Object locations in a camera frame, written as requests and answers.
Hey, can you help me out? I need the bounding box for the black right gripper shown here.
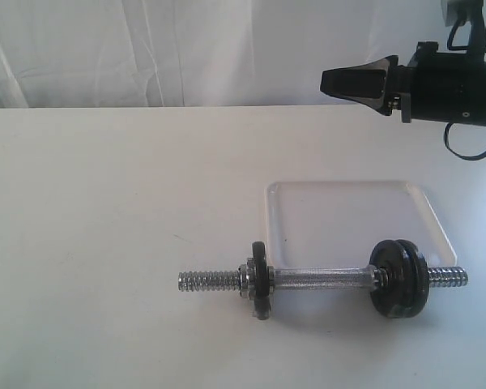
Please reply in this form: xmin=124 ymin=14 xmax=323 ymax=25
xmin=320 ymin=41 xmax=458 ymax=123

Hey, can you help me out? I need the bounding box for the black weight plate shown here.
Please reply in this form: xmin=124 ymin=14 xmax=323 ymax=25
xmin=398 ymin=239 xmax=430 ymax=318
xmin=252 ymin=242 xmax=271 ymax=320

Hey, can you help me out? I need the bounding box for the chrome threaded dumbbell bar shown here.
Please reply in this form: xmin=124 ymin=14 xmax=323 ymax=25
xmin=177 ymin=265 xmax=468 ymax=293

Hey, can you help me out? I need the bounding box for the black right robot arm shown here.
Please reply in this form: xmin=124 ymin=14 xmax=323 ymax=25
xmin=320 ymin=41 xmax=486 ymax=126

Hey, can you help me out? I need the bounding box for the white rectangular plastic tray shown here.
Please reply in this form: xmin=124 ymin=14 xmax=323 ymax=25
xmin=266 ymin=181 xmax=458 ymax=268

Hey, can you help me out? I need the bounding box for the black washer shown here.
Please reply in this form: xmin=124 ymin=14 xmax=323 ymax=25
xmin=369 ymin=240 xmax=413 ymax=318

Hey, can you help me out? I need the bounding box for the white backdrop curtain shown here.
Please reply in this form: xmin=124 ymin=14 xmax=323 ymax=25
xmin=0 ymin=0 xmax=486 ymax=109

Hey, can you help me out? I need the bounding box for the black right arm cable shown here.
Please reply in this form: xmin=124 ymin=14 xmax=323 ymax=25
xmin=441 ymin=121 xmax=486 ymax=161

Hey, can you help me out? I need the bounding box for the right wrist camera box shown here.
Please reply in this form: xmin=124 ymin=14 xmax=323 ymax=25
xmin=441 ymin=0 xmax=484 ymax=27

